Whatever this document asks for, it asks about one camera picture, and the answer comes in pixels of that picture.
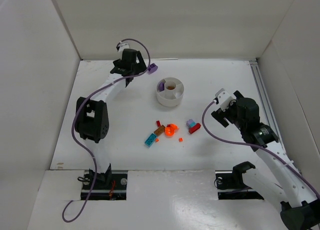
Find purple rounded lego piece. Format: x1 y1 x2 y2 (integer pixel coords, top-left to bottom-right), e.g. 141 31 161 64
157 82 165 92

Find brown lego plate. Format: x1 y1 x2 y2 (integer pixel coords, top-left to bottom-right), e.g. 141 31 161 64
153 125 166 137

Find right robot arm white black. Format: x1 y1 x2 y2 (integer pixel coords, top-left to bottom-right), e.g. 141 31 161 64
211 88 320 230

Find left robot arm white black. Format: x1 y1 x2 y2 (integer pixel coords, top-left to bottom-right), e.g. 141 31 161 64
71 48 148 186

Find white round divided container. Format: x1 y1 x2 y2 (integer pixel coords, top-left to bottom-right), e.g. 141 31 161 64
156 77 185 108

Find red lego brick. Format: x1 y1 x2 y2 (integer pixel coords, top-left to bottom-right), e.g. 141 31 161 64
188 123 201 134

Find orange round lego piece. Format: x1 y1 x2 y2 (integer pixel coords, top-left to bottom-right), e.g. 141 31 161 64
164 123 179 137

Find teal lego brick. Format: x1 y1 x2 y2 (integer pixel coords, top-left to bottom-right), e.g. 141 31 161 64
144 133 157 148

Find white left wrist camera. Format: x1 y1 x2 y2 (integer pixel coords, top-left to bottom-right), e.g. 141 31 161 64
116 41 131 53

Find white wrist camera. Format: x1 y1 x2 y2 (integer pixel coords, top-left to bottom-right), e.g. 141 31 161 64
116 41 131 53
215 88 236 112

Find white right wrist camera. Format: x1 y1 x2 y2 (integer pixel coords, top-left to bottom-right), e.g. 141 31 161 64
215 88 236 112

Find aluminium rail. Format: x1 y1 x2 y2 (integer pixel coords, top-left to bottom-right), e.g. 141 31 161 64
249 60 284 147

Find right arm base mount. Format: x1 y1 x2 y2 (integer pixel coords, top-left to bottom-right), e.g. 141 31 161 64
213 161 264 200

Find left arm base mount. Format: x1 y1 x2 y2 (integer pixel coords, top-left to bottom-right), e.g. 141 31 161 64
77 166 128 201

